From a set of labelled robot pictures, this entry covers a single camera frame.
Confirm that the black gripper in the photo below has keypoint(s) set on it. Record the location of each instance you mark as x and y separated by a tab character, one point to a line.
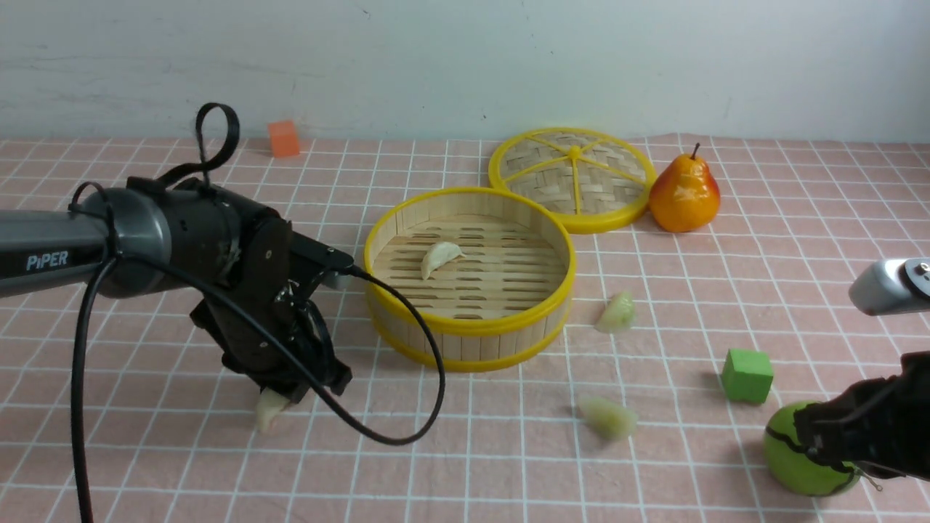
266	328
880	426

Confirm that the white dumpling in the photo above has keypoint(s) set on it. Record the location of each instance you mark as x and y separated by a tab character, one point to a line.
438	255
269	406

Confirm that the pale green dumpling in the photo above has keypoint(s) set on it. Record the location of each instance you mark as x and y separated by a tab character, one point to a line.
618	315
608	419

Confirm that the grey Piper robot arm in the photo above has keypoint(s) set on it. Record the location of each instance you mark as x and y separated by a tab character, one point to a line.
46	249

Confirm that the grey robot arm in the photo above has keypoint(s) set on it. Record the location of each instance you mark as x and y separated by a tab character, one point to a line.
878	425

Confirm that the yellow bamboo steamer tray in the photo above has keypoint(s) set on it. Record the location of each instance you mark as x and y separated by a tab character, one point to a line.
501	304

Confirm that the yellow woven steamer lid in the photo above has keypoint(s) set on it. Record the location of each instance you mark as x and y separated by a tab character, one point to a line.
590	181

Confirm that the green toy watermelon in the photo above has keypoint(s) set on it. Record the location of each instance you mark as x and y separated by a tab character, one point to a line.
789	462

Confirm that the green foam cube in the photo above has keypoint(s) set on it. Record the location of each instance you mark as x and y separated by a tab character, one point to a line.
747	376

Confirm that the pink checkered tablecloth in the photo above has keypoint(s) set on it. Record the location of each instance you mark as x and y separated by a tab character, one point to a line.
171	434

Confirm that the orange foam cube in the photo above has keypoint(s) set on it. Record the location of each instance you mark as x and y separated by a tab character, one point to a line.
283	139

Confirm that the orange toy pear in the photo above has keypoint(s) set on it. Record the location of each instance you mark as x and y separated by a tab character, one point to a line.
685	197

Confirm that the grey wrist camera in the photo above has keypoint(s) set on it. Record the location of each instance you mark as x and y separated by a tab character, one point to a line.
892	287
314	264

